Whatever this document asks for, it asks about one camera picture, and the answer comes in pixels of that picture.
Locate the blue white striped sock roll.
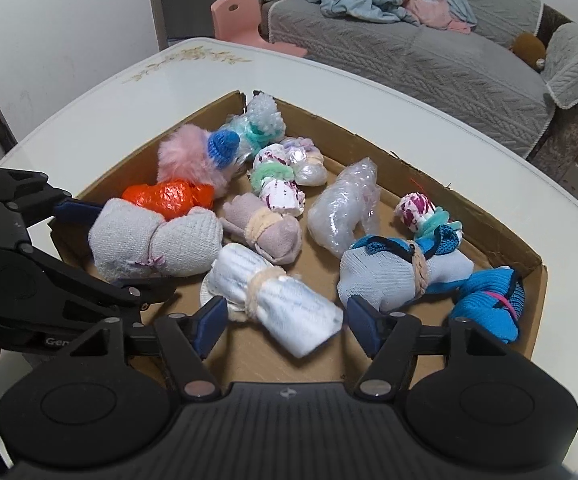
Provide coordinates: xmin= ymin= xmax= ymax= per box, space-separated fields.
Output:
xmin=337 ymin=224 xmax=475 ymax=313

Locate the grey white towel sock roll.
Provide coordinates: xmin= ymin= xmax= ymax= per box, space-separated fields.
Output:
xmin=88 ymin=198 xmax=224 ymax=282

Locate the white sock cream band roll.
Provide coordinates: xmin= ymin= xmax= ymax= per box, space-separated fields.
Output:
xmin=200 ymin=243 xmax=343 ymax=359

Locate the orange plastic bag bundle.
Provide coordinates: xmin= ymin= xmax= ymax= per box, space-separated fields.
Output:
xmin=122 ymin=180 xmax=214 ymax=221

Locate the blue knit sock bundle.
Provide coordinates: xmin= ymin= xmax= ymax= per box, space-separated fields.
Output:
xmin=449 ymin=266 xmax=526 ymax=344

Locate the magenta white teal sock roll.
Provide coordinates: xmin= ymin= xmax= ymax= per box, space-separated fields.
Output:
xmin=394 ymin=192 xmax=463 ymax=240

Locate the pink fluffy pompom hat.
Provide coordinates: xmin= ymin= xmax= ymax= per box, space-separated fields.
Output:
xmin=157 ymin=124 xmax=240 ymax=198

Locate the mauve sock cream band roll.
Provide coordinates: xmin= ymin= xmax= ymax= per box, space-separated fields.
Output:
xmin=219 ymin=193 xmax=302 ymax=266

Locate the clear bubble wrap bundle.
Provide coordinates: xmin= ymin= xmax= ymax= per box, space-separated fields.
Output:
xmin=306 ymin=157 xmax=380 ymax=258

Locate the white pink teal sock roll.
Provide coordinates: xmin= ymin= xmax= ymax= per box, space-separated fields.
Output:
xmin=249 ymin=143 xmax=305 ymax=218

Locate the pale pink sock roll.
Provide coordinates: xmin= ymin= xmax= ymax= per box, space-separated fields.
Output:
xmin=280 ymin=136 xmax=328 ymax=188

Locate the white fluffy teal sock roll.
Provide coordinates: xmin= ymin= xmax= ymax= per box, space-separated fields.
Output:
xmin=223 ymin=93 xmax=287 ymax=162

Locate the brown cardboard box tray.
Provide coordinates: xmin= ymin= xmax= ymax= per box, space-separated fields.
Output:
xmin=49 ymin=91 xmax=547 ymax=388

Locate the pink small chair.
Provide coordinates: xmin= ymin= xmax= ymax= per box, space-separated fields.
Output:
xmin=210 ymin=0 xmax=307 ymax=58

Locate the grey sofa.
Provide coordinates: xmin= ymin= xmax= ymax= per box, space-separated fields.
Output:
xmin=259 ymin=0 xmax=578 ymax=177

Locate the brown plush toy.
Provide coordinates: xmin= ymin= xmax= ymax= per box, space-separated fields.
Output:
xmin=510 ymin=32 xmax=546 ymax=72

